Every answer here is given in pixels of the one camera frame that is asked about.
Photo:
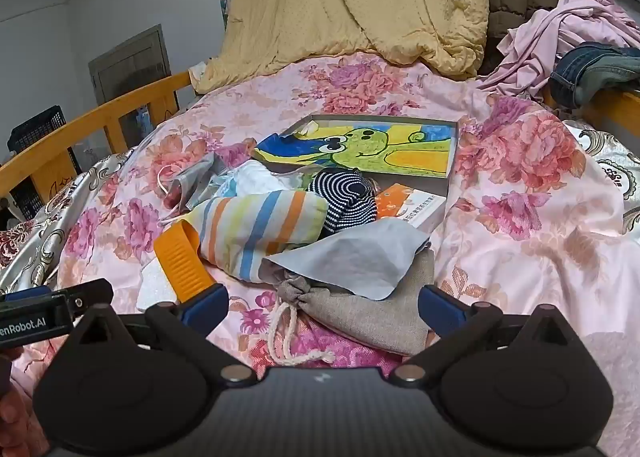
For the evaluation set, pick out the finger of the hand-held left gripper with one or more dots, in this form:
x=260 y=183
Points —
x=92 y=294

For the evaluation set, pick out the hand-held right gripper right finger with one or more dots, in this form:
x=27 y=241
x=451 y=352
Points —
x=442 y=312

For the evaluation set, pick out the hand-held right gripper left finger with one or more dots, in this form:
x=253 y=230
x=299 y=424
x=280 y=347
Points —
x=206 y=309

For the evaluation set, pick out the pastel striped sock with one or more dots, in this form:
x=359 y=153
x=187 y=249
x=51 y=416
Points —
x=260 y=232

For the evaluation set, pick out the grey face mask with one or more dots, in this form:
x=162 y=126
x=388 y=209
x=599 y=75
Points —
x=195 y=182

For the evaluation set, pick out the white cloth with blue print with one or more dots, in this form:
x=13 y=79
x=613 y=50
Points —
x=255 y=179

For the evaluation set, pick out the navy white striped sock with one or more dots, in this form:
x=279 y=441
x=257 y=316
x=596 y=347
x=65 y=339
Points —
x=345 y=202

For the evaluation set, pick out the grey cardboard box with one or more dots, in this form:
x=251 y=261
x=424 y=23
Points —
x=450 y=147

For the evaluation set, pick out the cartoon print cloth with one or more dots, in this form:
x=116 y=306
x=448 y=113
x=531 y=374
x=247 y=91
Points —
x=380 y=147

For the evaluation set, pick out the person's left hand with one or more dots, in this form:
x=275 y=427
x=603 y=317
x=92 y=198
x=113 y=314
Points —
x=12 y=412

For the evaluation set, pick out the light grey cloth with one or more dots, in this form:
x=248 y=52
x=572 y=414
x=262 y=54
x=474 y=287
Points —
x=350 y=257

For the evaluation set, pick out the orange and white carton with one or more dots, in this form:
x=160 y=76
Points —
x=410 y=207

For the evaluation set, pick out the black plastic crate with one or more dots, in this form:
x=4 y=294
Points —
x=35 y=129

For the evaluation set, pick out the blue jeans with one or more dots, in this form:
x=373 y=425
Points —
x=590 y=69

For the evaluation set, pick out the pink garment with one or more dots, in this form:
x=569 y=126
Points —
x=575 y=22

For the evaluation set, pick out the yellow quilt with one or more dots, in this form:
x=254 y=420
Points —
x=340 y=2

